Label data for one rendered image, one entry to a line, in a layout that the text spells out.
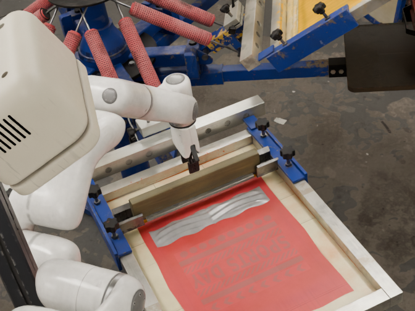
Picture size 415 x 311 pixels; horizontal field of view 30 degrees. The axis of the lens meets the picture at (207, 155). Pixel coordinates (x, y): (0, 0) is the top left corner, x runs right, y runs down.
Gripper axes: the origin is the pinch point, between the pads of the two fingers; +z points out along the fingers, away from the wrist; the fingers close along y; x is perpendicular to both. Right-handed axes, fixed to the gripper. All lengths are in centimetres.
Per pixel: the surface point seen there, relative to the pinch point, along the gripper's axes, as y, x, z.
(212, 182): 1.4, 5.3, 9.8
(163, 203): 1.5, -10.5, 10.0
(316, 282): 44.2, 14.9, 16.0
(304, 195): 17.6, 26.5, 12.3
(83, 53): -83, -8, 6
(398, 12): -159, 186, 91
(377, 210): -48, 97, 110
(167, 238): 9.3, -13.5, 16.0
